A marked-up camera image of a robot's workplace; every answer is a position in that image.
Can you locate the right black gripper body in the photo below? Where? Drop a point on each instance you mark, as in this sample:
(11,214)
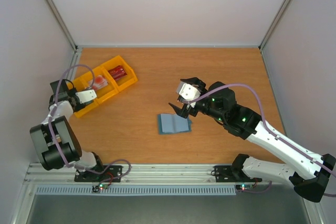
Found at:
(192,107)

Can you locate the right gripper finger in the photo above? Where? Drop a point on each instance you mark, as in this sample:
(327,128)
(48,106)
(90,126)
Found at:
(182,112)
(194,81)

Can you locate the teal card holder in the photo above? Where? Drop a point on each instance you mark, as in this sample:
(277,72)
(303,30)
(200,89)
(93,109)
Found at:
(173,124)

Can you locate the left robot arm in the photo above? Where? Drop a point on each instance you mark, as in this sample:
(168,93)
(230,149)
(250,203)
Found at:
(54,140)

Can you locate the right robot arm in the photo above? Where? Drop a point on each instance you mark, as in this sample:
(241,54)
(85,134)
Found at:
(307,172)

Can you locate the red card stack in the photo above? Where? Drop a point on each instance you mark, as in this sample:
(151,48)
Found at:
(117,72)

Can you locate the white red-dot card stack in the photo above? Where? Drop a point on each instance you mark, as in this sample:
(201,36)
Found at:
(98,83)

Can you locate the yellow bin far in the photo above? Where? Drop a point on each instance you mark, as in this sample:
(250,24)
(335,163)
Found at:
(126,81)

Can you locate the yellow bin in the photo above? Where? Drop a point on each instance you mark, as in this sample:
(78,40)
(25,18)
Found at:
(77,85)
(105,93)
(126,81)

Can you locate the yellow bin middle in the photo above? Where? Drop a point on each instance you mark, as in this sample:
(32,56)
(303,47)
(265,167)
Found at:
(105,93)

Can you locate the right small circuit board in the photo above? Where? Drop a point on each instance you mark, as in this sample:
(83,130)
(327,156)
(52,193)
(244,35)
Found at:
(245,187)

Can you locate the small circuit board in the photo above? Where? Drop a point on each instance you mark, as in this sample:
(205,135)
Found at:
(245,187)
(100,187)

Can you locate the yellow bin near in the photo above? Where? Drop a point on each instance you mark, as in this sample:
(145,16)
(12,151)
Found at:
(77,85)

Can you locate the left small circuit board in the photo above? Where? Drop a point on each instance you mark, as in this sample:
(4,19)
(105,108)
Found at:
(100,187)

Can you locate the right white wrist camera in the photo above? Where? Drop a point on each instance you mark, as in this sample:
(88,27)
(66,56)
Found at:
(187,92)

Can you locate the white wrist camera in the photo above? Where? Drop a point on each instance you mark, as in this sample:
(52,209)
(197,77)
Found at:
(86,96)
(187,92)

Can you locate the aluminium front rail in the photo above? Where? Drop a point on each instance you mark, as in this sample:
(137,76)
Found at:
(140,174)

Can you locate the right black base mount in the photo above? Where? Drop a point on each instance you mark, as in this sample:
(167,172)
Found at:
(223,173)

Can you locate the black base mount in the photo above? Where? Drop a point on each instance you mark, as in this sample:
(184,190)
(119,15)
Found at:
(113,172)
(223,173)

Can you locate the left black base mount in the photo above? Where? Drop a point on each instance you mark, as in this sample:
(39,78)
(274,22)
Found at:
(113,172)

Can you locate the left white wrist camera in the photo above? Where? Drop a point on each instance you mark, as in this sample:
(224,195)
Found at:
(86,96)

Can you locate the grey slotted cable duct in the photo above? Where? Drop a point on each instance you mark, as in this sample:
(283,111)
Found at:
(137,190)

